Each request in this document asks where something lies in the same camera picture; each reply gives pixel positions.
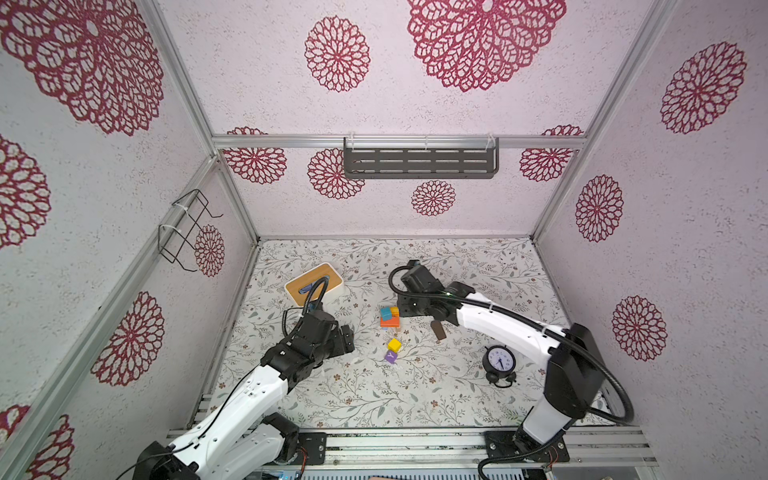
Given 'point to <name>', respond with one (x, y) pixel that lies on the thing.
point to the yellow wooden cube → (394, 345)
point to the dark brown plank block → (438, 329)
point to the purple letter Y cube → (391, 357)
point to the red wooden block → (393, 322)
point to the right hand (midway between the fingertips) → (402, 298)
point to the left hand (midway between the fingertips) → (340, 342)
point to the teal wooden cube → (386, 313)
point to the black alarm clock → (499, 363)
